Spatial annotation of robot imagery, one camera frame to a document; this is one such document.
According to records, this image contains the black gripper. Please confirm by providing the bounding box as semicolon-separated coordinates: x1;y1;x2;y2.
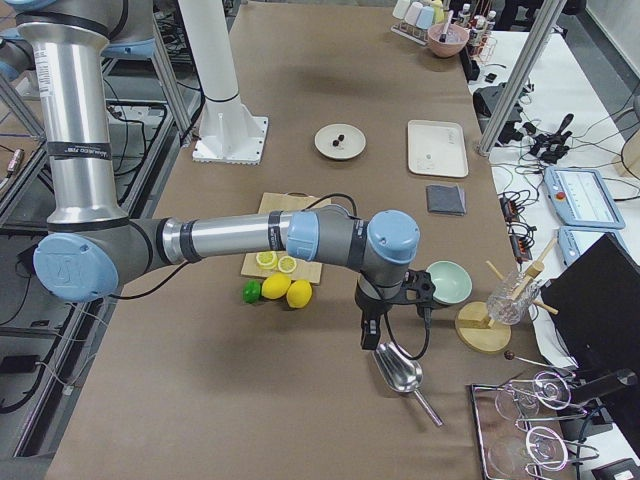
355;282;400;350

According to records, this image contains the round white plate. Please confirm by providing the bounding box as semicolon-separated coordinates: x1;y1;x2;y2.
314;123;366;161

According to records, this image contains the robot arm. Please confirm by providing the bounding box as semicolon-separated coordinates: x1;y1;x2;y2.
12;1;430;350

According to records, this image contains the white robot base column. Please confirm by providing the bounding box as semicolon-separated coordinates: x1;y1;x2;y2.
179;0;269;166

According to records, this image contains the white rabbit tray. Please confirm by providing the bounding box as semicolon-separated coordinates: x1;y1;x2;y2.
407;120;469;178

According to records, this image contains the steel scoop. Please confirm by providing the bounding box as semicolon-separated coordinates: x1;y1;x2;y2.
373;342;444;427

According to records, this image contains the yellow lemon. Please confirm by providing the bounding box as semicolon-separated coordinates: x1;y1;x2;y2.
286;280;313;309
261;272;291;300

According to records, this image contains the wooden cutting board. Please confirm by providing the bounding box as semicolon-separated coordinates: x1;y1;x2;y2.
240;192;322;285

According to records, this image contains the mint green bowl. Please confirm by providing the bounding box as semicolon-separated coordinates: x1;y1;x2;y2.
426;260;472;306

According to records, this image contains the lemon slice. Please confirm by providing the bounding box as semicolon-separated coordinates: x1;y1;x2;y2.
277;255;297;274
255;251;279;270

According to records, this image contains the wooden cup holder stand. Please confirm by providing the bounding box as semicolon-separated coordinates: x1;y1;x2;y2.
455;237;558;354

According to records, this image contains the green lime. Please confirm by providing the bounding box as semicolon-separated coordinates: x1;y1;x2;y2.
242;280;262;304

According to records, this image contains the clear glass cup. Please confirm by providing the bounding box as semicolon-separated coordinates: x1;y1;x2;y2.
486;270;540;325

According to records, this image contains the grey folded cloth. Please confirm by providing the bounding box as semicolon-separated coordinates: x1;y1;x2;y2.
426;184;467;216

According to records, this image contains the wine glass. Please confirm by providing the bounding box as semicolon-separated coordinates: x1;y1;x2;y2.
487;426;569;479
494;371;571;421

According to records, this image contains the teach pendant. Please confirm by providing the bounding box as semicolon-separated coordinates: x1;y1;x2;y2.
557;226;626;267
543;166;626;230

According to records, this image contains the black monitor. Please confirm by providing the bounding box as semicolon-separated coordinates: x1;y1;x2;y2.
542;233;639;377

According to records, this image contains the steel muddler tool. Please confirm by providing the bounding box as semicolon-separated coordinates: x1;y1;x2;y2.
439;10;454;43

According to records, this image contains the pink bowl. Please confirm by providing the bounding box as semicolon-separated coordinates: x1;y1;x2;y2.
427;23;469;58

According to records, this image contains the bottle rack with bottles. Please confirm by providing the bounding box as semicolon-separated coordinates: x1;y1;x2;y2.
455;1;497;65

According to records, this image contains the light blue plastic cup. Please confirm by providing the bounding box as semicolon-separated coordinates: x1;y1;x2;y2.
416;5;435;30

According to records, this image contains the pink plastic cup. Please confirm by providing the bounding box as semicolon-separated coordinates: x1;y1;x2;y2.
404;1;424;26

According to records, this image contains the white plastic cup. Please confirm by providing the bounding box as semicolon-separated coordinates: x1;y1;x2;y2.
392;0;411;21

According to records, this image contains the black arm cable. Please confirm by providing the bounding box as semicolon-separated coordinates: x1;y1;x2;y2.
279;192;433;362

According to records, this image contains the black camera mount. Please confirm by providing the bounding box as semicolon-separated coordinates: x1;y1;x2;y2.
397;269;435;318

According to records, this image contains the black wire glass rack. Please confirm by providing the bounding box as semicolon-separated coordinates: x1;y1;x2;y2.
467;368;640;480

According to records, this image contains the aluminium frame post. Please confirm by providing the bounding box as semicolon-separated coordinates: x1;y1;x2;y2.
477;0;566;157

